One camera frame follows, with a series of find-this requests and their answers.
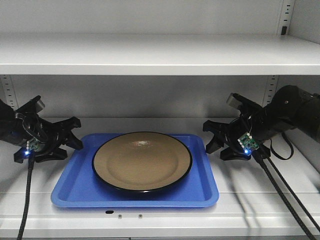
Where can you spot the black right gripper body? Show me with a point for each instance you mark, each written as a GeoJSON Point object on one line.
{"type": "Point", "coordinates": [238, 127]}

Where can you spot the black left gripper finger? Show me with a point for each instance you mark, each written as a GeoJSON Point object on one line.
{"type": "Point", "coordinates": [73, 142]}
{"type": "Point", "coordinates": [68, 124]}

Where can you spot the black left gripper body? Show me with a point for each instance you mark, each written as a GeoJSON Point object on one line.
{"type": "Point", "coordinates": [33, 127]}

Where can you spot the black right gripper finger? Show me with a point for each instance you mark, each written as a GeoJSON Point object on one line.
{"type": "Point", "coordinates": [215, 144]}
{"type": "Point", "coordinates": [217, 128]}

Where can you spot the blue plastic tray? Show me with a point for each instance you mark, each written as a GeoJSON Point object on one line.
{"type": "Point", "coordinates": [79, 186]}

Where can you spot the beige plate with black rim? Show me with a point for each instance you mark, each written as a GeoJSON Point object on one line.
{"type": "Point", "coordinates": [142, 161]}

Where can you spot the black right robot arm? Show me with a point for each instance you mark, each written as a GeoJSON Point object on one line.
{"type": "Point", "coordinates": [290, 108]}

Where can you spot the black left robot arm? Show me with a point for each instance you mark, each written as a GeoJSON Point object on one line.
{"type": "Point", "coordinates": [10, 128]}

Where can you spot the white cabinet shelf upper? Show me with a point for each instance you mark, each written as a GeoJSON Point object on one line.
{"type": "Point", "coordinates": [157, 55]}

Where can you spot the green left circuit board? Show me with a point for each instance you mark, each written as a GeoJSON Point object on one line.
{"type": "Point", "coordinates": [32, 146]}

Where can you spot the green circuit board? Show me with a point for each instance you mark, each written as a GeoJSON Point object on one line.
{"type": "Point", "coordinates": [247, 143]}
{"type": "Point", "coordinates": [32, 146]}

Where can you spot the green right circuit board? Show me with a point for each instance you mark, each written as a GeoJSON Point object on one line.
{"type": "Point", "coordinates": [247, 143]}

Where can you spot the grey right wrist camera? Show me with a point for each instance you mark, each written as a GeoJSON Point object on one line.
{"type": "Point", "coordinates": [235, 100]}

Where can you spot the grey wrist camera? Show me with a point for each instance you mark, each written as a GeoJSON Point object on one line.
{"type": "Point", "coordinates": [235, 100]}
{"type": "Point", "coordinates": [37, 104]}

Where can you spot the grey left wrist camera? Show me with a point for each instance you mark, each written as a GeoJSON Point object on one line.
{"type": "Point", "coordinates": [37, 104]}

